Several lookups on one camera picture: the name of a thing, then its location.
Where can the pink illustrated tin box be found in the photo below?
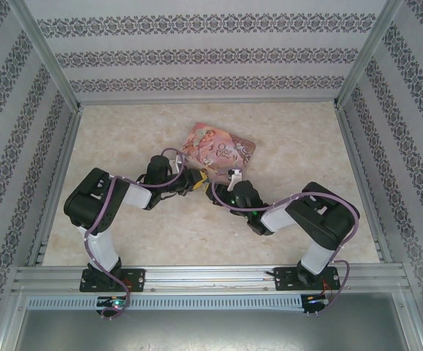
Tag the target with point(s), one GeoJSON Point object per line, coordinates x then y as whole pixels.
{"type": "Point", "coordinates": [218, 142]}

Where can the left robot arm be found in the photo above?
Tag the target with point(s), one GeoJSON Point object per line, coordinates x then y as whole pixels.
{"type": "Point", "coordinates": [90, 204]}

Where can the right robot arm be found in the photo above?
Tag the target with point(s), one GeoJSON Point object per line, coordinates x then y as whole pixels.
{"type": "Point", "coordinates": [324, 223]}

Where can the right circuit board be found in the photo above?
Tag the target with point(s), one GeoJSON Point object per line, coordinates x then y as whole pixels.
{"type": "Point", "coordinates": [315, 300]}

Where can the grey metal sheet panel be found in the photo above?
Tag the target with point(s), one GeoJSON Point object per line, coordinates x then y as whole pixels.
{"type": "Point", "coordinates": [211, 332]}

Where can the left circuit board green light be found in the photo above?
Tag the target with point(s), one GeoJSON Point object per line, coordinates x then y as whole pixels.
{"type": "Point", "coordinates": [114, 302]}

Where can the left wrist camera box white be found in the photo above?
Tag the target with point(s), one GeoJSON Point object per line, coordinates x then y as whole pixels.
{"type": "Point", "coordinates": [178, 164]}

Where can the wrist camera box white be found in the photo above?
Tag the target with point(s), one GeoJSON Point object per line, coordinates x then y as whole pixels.
{"type": "Point", "coordinates": [236, 177]}
{"type": "Point", "coordinates": [178, 164]}

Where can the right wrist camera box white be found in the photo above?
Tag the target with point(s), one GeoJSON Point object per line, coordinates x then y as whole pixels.
{"type": "Point", "coordinates": [236, 177]}

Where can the aluminium mounting rail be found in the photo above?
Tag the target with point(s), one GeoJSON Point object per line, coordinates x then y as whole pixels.
{"type": "Point", "coordinates": [204, 278]}

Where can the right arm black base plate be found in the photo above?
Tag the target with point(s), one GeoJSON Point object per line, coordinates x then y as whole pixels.
{"type": "Point", "coordinates": [280, 279]}

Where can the aluminium side rail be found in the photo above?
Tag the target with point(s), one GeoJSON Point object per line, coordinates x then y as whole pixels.
{"type": "Point", "coordinates": [67, 146]}
{"type": "Point", "coordinates": [351, 146]}

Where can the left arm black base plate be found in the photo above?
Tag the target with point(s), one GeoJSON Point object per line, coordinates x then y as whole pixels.
{"type": "Point", "coordinates": [138, 276]}

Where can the aluminium frame post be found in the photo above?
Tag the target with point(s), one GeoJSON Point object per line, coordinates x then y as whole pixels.
{"type": "Point", "coordinates": [46, 55]}
{"type": "Point", "coordinates": [372, 51]}

